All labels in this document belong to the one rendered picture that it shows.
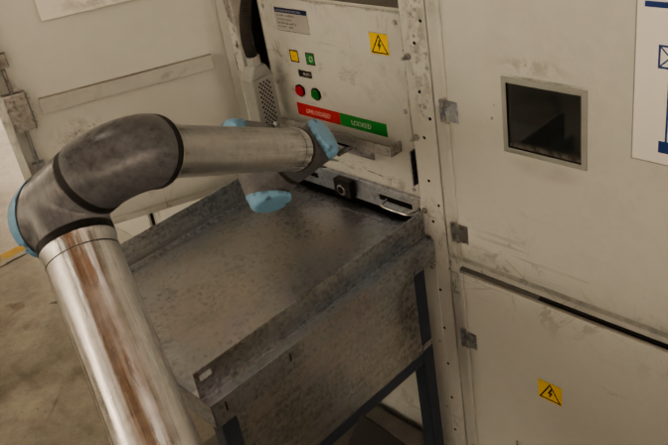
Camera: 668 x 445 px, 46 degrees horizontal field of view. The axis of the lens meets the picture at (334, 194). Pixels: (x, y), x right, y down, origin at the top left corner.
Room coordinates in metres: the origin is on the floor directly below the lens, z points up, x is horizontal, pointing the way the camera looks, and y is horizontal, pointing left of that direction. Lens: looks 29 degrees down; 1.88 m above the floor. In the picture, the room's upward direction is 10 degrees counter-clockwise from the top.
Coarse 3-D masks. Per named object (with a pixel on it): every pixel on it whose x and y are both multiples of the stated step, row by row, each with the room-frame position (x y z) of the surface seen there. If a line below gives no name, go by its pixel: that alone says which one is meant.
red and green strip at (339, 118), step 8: (304, 104) 1.94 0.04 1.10; (304, 112) 1.94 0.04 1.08; (312, 112) 1.92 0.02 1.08; (320, 112) 1.89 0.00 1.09; (328, 112) 1.87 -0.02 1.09; (336, 112) 1.85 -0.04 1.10; (328, 120) 1.87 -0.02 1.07; (336, 120) 1.85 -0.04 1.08; (344, 120) 1.83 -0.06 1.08; (352, 120) 1.81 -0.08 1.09; (360, 120) 1.79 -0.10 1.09; (368, 120) 1.76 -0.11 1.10; (360, 128) 1.79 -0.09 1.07; (368, 128) 1.77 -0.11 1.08; (376, 128) 1.75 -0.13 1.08; (384, 128) 1.73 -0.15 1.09
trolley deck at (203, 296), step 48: (192, 240) 1.77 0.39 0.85; (240, 240) 1.73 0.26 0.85; (288, 240) 1.69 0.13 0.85; (336, 240) 1.65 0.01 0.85; (432, 240) 1.57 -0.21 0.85; (144, 288) 1.59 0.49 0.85; (192, 288) 1.55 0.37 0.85; (240, 288) 1.52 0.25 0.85; (288, 288) 1.48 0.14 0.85; (384, 288) 1.46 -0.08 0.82; (192, 336) 1.37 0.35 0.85; (240, 336) 1.34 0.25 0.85; (336, 336) 1.35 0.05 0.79; (192, 384) 1.21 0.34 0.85; (240, 384) 1.18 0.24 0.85
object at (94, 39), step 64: (0, 0) 1.95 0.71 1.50; (64, 0) 1.96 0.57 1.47; (128, 0) 2.00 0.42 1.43; (192, 0) 2.07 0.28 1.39; (0, 64) 1.91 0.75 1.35; (64, 64) 1.97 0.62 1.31; (128, 64) 2.02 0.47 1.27; (192, 64) 2.04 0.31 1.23; (64, 128) 1.96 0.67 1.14; (192, 192) 2.04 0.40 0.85
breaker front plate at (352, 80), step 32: (288, 0) 1.93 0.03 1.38; (288, 32) 1.95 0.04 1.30; (320, 32) 1.86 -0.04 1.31; (352, 32) 1.77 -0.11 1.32; (384, 32) 1.70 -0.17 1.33; (288, 64) 1.97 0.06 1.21; (320, 64) 1.87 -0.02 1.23; (352, 64) 1.79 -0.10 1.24; (384, 64) 1.71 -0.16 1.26; (288, 96) 1.99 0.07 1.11; (352, 96) 1.80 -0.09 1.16; (384, 96) 1.72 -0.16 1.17; (352, 128) 1.81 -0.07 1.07; (352, 160) 1.83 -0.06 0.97; (384, 160) 1.74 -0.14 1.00; (416, 192) 1.67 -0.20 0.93
